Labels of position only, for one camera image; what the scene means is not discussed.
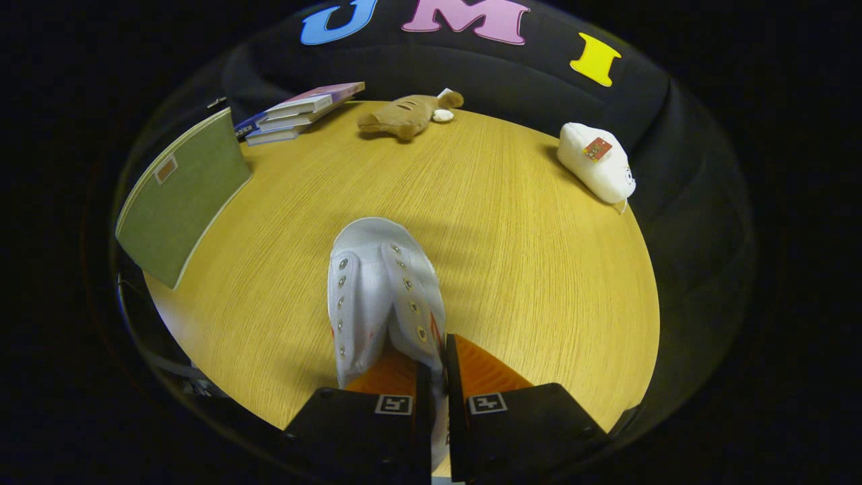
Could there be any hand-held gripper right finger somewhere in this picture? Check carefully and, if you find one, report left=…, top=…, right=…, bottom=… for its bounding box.
left=444, top=333, right=614, bottom=484

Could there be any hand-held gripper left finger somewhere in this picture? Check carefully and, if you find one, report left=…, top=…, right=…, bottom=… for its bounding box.
left=281, top=347, right=435, bottom=485

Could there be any white canvas shoe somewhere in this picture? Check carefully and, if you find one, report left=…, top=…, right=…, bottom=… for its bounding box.
left=327, top=217, right=451, bottom=465

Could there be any green fabric storage box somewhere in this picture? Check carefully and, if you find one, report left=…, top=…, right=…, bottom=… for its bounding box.
left=114, top=106, right=254, bottom=292

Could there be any white plush toy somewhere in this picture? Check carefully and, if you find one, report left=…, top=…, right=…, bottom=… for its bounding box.
left=556, top=121, right=637, bottom=215

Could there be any brown plush toy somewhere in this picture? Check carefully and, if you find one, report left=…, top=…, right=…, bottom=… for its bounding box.
left=356, top=88, right=465, bottom=142

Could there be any pale blue book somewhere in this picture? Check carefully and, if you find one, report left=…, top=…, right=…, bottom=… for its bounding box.
left=245, top=125, right=305, bottom=147

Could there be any white edged book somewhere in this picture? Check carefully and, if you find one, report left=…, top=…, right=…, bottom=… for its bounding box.
left=258, top=101, right=337, bottom=133

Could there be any pink cover book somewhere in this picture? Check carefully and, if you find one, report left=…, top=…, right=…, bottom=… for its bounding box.
left=266, top=82, right=366, bottom=114

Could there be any blue cover book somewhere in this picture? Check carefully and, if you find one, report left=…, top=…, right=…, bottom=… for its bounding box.
left=234, top=111, right=271, bottom=141

